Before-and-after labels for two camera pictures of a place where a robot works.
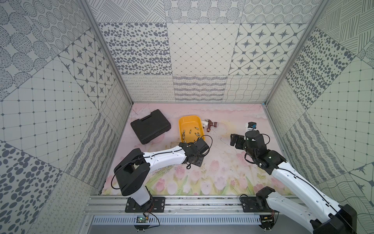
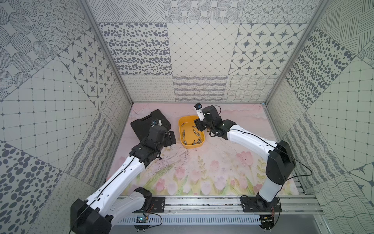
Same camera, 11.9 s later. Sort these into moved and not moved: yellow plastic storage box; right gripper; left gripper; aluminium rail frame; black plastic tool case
Moved: right gripper; left gripper
Not moved: yellow plastic storage box; aluminium rail frame; black plastic tool case
